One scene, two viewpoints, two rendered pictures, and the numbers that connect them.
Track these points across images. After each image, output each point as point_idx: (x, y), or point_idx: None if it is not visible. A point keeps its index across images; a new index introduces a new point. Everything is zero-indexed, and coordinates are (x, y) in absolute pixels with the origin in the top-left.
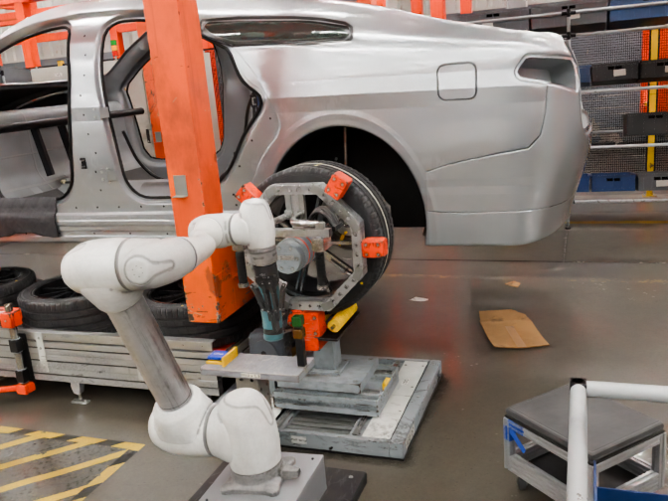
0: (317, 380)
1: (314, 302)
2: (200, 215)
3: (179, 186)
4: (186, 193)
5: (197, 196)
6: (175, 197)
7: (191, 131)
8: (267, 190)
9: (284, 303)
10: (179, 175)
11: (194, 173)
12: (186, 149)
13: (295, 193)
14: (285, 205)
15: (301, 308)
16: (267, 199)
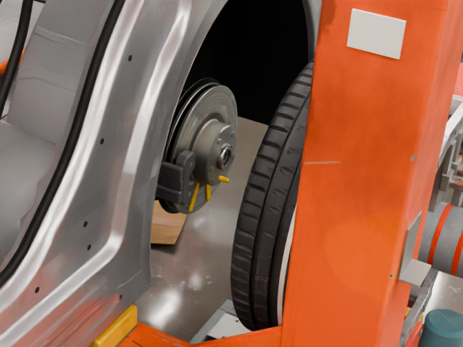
0: None
1: (420, 308)
2: (408, 286)
3: (409, 248)
4: (411, 255)
5: (417, 246)
6: (423, 280)
7: (453, 86)
8: (442, 152)
9: (402, 346)
10: (416, 219)
11: (428, 193)
12: (437, 140)
13: (457, 133)
14: (448, 165)
15: (410, 333)
16: (436, 171)
